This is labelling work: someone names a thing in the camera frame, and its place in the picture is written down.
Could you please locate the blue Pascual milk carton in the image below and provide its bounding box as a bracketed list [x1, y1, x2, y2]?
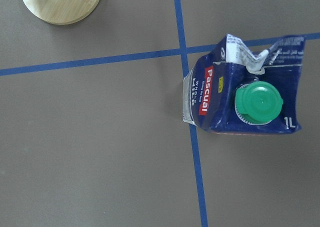
[182, 34, 306, 135]

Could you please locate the wooden mug tree stand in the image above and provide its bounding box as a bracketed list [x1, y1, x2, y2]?
[22, 0, 100, 25]

